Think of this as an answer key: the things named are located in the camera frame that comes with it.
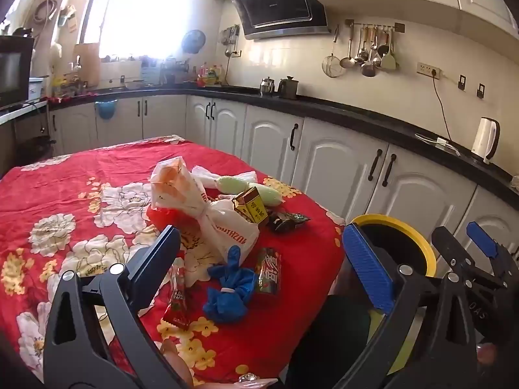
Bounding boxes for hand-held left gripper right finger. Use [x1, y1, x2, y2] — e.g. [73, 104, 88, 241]
[332, 224, 478, 389]

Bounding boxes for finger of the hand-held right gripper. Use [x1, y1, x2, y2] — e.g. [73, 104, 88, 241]
[465, 221, 519, 289]
[431, 226, 480, 289]

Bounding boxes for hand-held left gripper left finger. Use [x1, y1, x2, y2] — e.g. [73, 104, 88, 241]
[42, 225, 191, 389]

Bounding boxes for red clear candy wrapper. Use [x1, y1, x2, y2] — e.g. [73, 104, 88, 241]
[162, 265, 191, 331]

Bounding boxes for yellow rimmed trash bin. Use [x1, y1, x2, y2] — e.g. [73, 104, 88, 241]
[349, 214, 438, 288]

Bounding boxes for red plastic bag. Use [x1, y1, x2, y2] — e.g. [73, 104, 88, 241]
[145, 206, 183, 231]

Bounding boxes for white orange-printed plastic bag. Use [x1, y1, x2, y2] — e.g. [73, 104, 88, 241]
[150, 157, 260, 264]

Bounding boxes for blue plastic glove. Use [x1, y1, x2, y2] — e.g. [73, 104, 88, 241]
[203, 245, 256, 325]

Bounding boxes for dark foil snack wrapper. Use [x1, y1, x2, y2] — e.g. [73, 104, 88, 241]
[268, 211, 312, 235]

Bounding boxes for red green snack packet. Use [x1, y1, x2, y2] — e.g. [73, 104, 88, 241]
[255, 247, 281, 296]

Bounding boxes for white foam fruit net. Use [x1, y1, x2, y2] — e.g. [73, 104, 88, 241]
[190, 165, 258, 190]

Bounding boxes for green foam fruit net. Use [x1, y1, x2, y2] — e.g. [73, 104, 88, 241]
[253, 184, 284, 207]
[217, 175, 258, 194]

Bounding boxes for person's right hand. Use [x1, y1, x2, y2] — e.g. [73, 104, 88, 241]
[475, 342, 498, 367]

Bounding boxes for person's left hand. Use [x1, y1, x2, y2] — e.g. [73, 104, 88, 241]
[160, 338, 280, 389]

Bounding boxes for person's dark green garment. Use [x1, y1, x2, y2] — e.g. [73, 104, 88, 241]
[284, 294, 371, 389]

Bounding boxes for person's yellow-green garment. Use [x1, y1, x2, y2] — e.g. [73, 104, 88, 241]
[367, 308, 418, 375]

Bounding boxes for white electric kettle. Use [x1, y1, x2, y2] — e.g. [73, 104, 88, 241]
[470, 117, 500, 165]

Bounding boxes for white lower kitchen cabinets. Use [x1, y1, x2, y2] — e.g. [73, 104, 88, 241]
[46, 93, 519, 276]

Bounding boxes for red floral blanket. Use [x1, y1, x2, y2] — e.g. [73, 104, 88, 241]
[0, 135, 347, 385]

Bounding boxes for black kitchen countertop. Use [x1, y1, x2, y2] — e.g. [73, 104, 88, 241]
[44, 85, 515, 195]

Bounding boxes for blue hanging plastic bin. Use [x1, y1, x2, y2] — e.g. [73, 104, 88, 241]
[94, 99, 118, 121]

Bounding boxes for row of hanging kitchen utensils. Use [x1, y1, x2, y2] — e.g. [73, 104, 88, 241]
[322, 24, 400, 78]

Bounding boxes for dark metal pot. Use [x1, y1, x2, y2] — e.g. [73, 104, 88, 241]
[278, 75, 300, 100]

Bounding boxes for group of condiment bottles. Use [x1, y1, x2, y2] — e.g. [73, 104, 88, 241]
[197, 63, 225, 86]

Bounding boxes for wooden cutting board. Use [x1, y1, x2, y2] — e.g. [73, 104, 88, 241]
[74, 42, 101, 88]

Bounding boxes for white plastic container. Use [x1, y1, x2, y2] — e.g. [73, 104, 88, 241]
[28, 76, 47, 102]

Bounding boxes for black microwave oven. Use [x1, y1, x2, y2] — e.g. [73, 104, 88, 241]
[0, 36, 35, 108]

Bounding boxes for kitchen window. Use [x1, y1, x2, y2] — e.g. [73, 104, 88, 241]
[77, 0, 191, 61]

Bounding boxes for black range hood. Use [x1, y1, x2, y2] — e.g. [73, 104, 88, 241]
[226, 0, 329, 41]

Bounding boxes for white charger with cable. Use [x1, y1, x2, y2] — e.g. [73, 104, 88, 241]
[414, 133, 461, 155]

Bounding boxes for black power cable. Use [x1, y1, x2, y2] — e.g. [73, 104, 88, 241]
[432, 74, 453, 140]

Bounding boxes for wall utensil rail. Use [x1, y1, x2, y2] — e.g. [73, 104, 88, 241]
[345, 19, 405, 33]

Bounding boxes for blue round wall item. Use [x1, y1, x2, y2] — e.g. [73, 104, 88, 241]
[180, 29, 207, 54]

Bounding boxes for coiled hose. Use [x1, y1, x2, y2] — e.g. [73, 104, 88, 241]
[32, 0, 59, 25]

